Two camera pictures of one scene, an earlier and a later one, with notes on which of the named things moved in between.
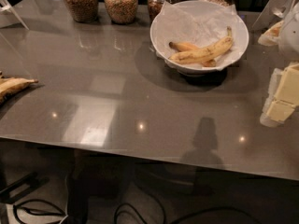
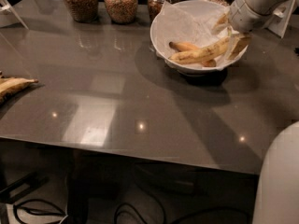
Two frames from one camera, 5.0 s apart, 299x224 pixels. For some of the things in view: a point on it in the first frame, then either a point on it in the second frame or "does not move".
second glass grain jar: x=121 y=2 does not move
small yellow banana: x=185 y=47 does not move
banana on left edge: x=8 y=86 does not move
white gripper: x=291 y=36 → x=246 y=14
